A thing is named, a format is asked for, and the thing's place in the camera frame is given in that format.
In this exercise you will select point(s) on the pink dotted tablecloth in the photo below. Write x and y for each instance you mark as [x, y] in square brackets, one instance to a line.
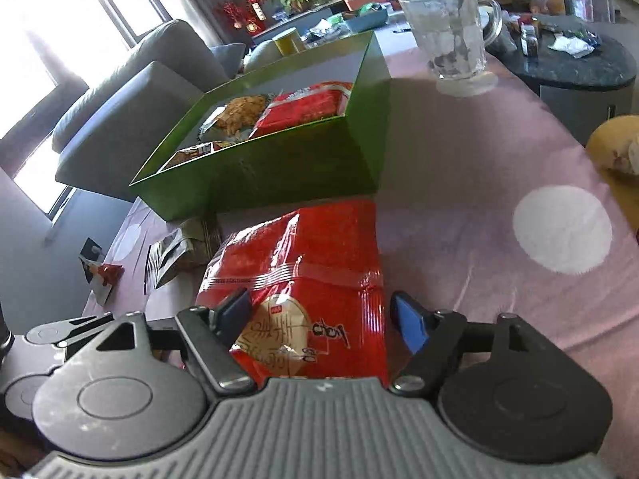
[486, 203]

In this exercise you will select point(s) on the black round side table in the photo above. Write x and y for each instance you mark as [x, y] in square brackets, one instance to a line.
[582, 93]

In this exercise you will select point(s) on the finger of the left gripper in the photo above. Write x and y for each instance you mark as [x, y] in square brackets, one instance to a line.
[70, 326]

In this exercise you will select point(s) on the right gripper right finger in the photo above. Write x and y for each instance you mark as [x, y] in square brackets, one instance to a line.
[432, 337]

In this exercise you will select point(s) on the grey sofa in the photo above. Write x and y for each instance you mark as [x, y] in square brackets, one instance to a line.
[111, 130]

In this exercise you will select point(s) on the brown grey snack packet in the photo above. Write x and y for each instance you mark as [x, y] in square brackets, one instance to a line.
[187, 247]

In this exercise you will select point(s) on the blue plastic basket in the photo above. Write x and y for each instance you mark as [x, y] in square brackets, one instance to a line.
[369, 20]

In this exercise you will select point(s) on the yellow tin can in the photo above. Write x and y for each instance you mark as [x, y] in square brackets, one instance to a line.
[289, 42]

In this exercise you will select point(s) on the large red snack bag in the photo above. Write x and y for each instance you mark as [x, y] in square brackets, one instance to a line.
[316, 290]

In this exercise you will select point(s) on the wall power socket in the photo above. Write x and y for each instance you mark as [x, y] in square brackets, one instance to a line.
[92, 251]

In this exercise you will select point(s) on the red flower decoration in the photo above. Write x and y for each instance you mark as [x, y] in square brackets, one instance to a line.
[244, 14]

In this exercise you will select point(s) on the white red snack packet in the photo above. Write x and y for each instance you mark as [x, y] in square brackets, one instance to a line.
[104, 277]

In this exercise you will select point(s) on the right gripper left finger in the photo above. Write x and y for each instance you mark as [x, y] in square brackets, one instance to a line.
[209, 334]

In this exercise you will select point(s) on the green cardboard box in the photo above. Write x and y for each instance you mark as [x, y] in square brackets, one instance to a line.
[334, 157]

